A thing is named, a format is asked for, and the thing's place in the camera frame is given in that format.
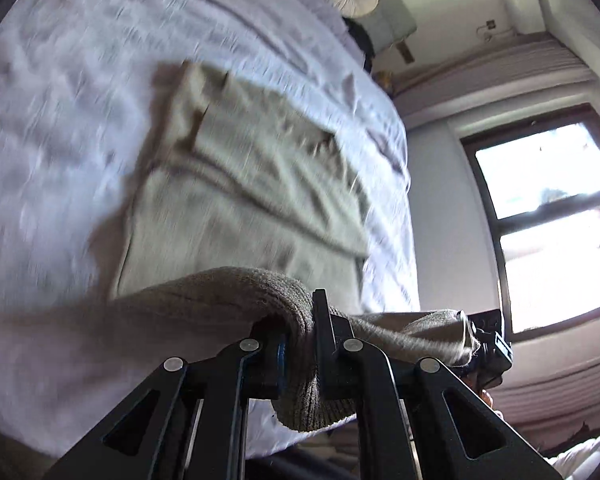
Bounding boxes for black clothes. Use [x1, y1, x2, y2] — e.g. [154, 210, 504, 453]
[341, 16, 376, 73]

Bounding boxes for mauve pleated curtain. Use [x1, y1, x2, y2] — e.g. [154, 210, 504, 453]
[394, 35, 597, 117]
[495, 345, 600, 453]

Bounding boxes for plain lilac duvet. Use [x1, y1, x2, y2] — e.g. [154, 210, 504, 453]
[45, 0, 376, 91]

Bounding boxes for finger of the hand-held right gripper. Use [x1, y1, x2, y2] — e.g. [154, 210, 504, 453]
[462, 310, 506, 348]

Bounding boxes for lavender embossed blanket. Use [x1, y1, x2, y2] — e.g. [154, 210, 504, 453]
[0, 0, 421, 461]

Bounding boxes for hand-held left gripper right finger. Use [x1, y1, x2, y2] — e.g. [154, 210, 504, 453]
[311, 288, 563, 480]

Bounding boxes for person's right hand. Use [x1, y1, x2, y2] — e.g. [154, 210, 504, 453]
[477, 387, 506, 421]

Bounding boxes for dark-framed window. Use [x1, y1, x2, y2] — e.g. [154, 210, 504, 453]
[460, 104, 600, 343]

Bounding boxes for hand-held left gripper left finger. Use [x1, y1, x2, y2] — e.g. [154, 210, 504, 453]
[42, 322, 288, 480]

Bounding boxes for grey-brown knit sweater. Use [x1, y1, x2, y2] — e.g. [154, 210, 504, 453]
[107, 60, 481, 433]

